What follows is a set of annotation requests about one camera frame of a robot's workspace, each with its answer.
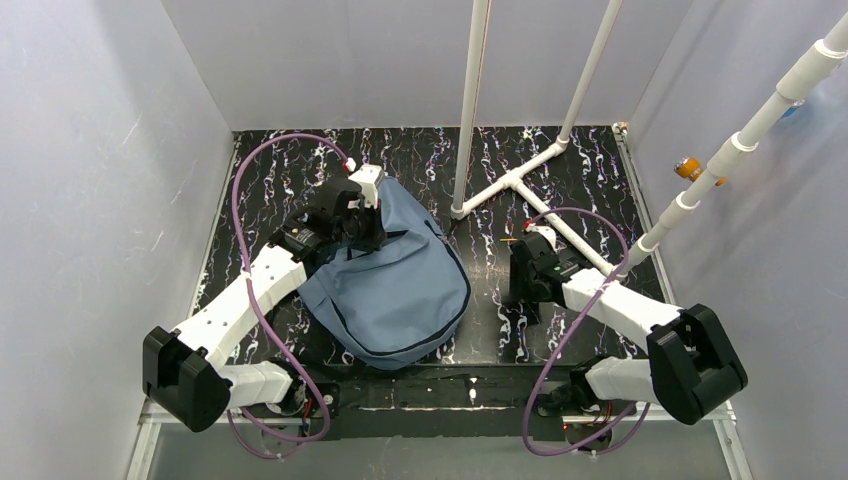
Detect blue student backpack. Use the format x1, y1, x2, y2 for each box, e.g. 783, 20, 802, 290
298, 177, 472, 371

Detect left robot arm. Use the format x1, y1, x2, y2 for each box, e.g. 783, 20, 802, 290
142, 170, 386, 432

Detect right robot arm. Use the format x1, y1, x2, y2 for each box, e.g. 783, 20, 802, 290
509, 231, 749, 425

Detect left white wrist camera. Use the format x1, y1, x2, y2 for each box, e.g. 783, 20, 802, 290
343, 158, 385, 209

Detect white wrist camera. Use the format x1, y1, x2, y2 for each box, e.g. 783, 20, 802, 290
524, 224, 557, 250
343, 158, 385, 209

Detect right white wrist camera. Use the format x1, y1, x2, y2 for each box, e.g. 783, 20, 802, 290
524, 224, 557, 250

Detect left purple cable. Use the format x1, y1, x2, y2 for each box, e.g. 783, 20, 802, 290
225, 133, 359, 462

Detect orange knob on wall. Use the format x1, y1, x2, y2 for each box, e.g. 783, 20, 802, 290
673, 157, 703, 183

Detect aluminium rail base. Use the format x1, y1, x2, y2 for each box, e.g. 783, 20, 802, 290
128, 365, 752, 479

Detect white pvc pipe frame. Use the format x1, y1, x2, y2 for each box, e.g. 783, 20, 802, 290
449, 0, 848, 276

